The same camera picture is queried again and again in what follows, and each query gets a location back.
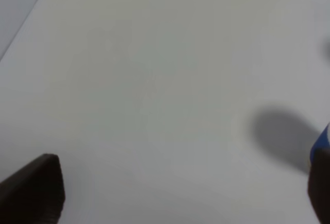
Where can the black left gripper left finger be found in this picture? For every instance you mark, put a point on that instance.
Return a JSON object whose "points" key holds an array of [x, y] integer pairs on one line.
{"points": [[35, 193]]}

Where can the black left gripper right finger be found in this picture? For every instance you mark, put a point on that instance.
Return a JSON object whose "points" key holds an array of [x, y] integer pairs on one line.
{"points": [[318, 184]]}

